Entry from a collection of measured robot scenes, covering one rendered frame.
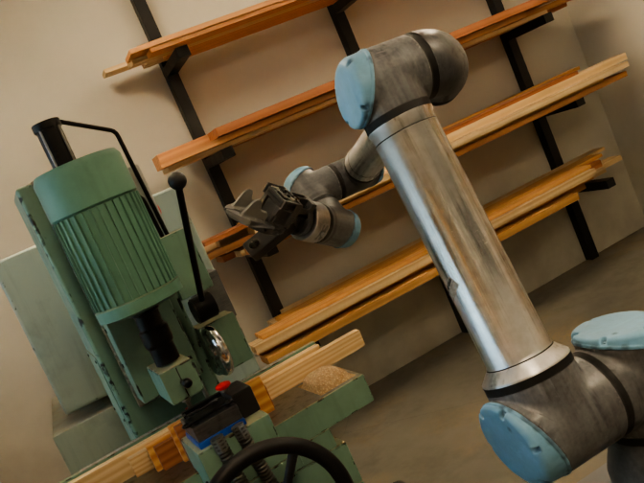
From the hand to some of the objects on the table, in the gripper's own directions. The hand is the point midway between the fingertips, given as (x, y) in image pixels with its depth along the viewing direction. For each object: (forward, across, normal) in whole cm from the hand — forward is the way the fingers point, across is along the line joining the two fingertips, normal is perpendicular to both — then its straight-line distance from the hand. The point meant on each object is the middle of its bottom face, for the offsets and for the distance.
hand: (228, 213), depth 145 cm
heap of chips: (-22, +27, +20) cm, 40 cm away
